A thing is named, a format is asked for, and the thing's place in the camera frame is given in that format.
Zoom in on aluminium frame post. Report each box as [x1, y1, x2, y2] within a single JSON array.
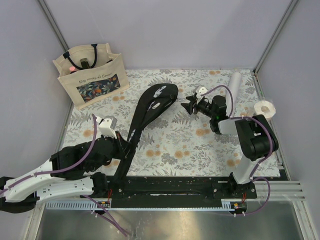
[[36, 0, 69, 52], [252, 0, 304, 74]]

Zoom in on beige floral tote bag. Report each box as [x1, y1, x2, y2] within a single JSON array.
[[53, 43, 130, 110]]

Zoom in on black Crossway racket bag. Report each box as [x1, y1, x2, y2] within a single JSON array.
[[112, 83, 179, 185]]

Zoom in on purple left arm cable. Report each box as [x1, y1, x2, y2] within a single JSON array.
[[0, 113, 130, 237]]

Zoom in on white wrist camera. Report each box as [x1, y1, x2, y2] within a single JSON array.
[[195, 86, 208, 99], [96, 116, 117, 139]]

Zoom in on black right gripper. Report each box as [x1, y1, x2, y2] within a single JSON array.
[[180, 94, 216, 119]]

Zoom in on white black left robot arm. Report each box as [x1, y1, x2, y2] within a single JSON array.
[[0, 136, 130, 214]]

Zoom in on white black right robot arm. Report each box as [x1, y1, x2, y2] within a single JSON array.
[[180, 94, 279, 198]]

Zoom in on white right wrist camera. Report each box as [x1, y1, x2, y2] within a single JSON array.
[[195, 86, 208, 99]]

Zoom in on wrapped toilet paper roll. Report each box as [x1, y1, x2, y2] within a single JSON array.
[[253, 100, 276, 122]]

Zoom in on floral patterned table mat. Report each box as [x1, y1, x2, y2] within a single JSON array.
[[54, 68, 281, 177]]

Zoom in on aluminium frame post left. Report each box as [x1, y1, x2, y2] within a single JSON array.
[[36, 0, 69, 52]]

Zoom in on aluminium frame rail front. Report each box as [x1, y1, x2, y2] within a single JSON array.
[[43, 180, 305, 216]]

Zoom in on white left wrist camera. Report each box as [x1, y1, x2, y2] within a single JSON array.
[[96, 116, 117, 139]]

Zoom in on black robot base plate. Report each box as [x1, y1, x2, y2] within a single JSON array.
[[78, 174, 258, 210]]

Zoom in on white shuttlecock tube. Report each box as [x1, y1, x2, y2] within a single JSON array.
[[225, 72, 242, 116]]

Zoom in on pink capped bottle in tote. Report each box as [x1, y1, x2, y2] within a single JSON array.
[[69, 66, 77, 74]]

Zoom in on dark bottle in tote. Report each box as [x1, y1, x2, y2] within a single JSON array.
[[80, 58, 91, 70]]

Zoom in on aluminium frame post right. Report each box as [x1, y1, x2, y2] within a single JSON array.
[[252, 0, 304, 74]]

